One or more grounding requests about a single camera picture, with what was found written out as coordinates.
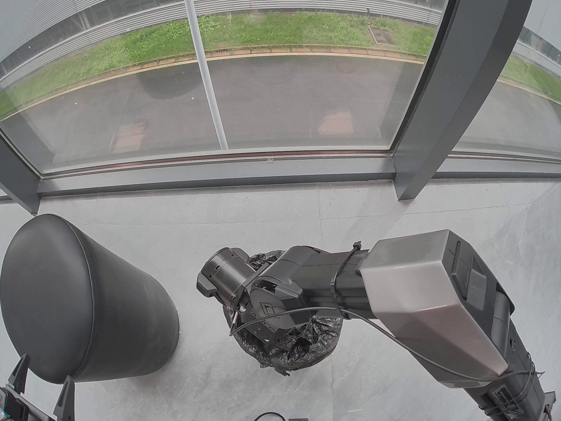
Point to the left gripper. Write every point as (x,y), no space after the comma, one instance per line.
(26,410)

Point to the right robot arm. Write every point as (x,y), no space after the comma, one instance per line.
(429,296)

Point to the black plastic bag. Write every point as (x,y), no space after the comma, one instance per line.
(307,344)

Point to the dark grey round chair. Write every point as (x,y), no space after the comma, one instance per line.
(96,305)

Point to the window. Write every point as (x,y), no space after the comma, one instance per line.
(464,81)

